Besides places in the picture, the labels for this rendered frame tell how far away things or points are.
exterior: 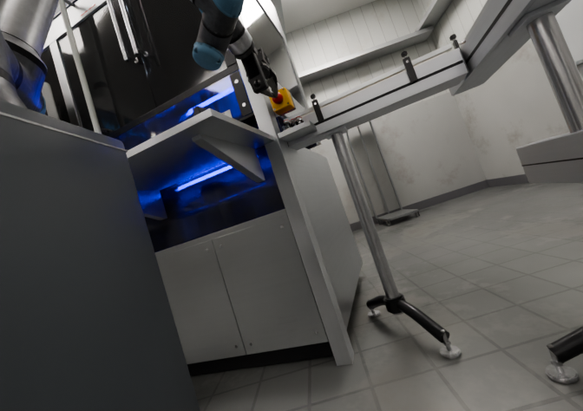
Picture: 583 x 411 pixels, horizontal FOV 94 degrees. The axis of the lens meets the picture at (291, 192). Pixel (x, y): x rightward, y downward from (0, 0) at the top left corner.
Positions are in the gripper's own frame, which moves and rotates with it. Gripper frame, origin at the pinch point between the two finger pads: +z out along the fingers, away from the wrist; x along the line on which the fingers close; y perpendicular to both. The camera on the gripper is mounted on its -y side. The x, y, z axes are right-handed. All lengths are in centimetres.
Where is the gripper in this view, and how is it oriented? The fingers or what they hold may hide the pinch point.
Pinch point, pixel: (274, 95)
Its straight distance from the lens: 103.0
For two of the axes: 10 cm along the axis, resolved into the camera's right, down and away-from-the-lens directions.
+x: -9.0, 3.2, 3.1
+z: 4.2, 3.7, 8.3
